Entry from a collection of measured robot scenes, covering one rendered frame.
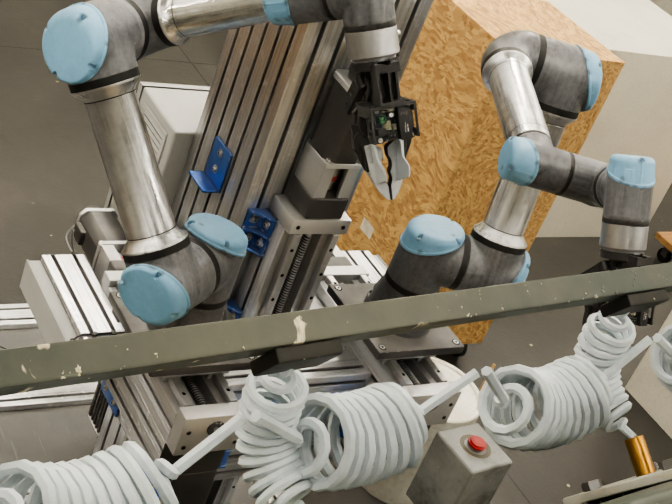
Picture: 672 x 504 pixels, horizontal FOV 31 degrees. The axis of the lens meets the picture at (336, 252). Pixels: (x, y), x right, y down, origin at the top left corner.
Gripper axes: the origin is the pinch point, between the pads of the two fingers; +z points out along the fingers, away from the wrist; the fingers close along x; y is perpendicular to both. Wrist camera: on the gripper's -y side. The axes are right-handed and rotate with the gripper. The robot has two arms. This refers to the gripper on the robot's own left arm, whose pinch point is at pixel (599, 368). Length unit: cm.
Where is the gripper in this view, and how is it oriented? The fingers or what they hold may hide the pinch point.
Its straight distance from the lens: 203.7
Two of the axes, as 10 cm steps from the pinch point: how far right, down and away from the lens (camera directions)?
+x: 8.4, 0.0, 5.5
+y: 5.4, 1.5, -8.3
